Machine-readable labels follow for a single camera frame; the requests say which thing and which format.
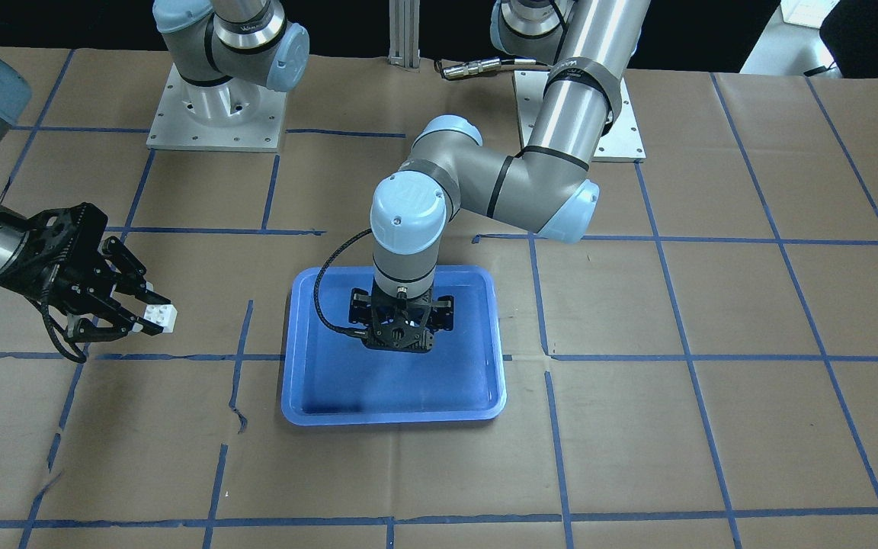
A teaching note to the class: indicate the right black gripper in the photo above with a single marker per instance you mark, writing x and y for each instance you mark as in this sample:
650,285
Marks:
36,267

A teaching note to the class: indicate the white block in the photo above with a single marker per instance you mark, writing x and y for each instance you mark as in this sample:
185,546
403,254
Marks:
164,315

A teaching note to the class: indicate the blue plastic tray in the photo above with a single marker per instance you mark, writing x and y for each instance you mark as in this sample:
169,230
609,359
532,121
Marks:
332,380

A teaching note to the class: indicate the aluminium frame post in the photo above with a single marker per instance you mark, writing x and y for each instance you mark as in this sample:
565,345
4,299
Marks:
403,27

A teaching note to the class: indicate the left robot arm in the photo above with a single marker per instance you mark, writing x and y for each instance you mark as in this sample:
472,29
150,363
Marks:
543,189

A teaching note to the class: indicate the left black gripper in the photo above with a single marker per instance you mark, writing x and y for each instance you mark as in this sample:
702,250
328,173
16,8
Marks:
359,306

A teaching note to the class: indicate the brown paper table cover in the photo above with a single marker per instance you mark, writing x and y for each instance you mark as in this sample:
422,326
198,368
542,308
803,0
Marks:
700,371

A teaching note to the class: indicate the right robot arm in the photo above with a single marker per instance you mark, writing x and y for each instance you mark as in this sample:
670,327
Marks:
211,71

